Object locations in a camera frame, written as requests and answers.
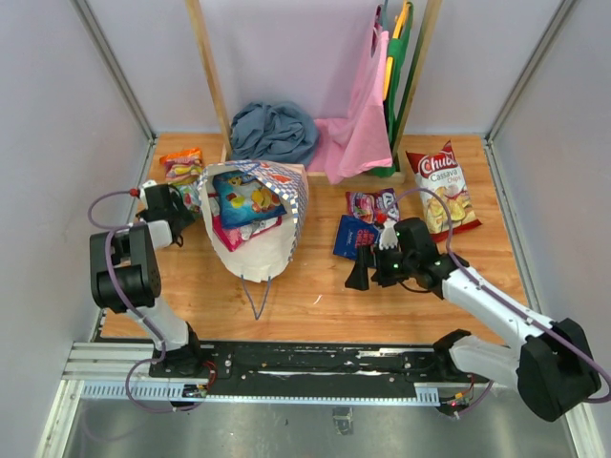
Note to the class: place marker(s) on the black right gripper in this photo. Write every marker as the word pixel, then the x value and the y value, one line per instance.
pixel 359 276

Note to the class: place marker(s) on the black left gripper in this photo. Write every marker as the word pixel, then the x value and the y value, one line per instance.
pixel 183 216

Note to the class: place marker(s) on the teal Fox's candy bag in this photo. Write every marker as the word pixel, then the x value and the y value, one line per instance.
pixel 190 196

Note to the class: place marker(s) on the colourful orange candy bag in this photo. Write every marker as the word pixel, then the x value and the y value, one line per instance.
pixel 183 167

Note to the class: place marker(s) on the blue Burts chips bag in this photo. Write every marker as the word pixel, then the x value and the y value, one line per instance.
pixel 353 233

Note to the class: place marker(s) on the purple snack packet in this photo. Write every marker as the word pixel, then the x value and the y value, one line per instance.
pixel 368 206

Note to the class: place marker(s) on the blue checkered paper bag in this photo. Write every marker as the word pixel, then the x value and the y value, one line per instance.
pixel 268 255

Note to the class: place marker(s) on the red Chubi cassava chips bag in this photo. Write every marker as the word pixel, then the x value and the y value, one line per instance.
pixel 445 197

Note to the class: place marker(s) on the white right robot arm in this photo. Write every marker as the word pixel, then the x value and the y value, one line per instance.
pixel 548 363

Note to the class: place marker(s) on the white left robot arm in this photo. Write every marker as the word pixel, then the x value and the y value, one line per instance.
pixel 125 277

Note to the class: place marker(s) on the blue gummy candy bag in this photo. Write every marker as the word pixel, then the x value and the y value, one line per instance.
pixel 243 199

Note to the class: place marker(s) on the pink snack packet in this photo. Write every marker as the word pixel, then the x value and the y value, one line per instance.
pixel 234 238

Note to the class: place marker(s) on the blue crumpled cloth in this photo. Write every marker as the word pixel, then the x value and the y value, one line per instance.
pixel 281 132

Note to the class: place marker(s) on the pink t-shirt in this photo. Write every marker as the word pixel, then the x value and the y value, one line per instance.
pixel 359 142

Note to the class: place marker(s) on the green t-shirt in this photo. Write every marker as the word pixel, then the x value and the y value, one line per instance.
pixel 391 107

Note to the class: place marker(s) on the yellow clothes hanger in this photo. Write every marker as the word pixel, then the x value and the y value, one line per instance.
pixel 397 49

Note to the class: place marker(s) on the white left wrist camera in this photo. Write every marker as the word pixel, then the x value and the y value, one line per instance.
pixel 140 191

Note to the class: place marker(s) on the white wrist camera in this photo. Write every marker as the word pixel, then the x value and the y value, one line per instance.
pixel 388 238
pixel 140 191

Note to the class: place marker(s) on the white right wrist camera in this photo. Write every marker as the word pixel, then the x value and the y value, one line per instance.
pixel 388 238

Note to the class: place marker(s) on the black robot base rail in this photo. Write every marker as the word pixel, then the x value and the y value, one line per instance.
pixel 313 373

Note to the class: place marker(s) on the aluminium frame rails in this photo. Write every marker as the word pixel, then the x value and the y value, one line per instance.
pixel 550 155

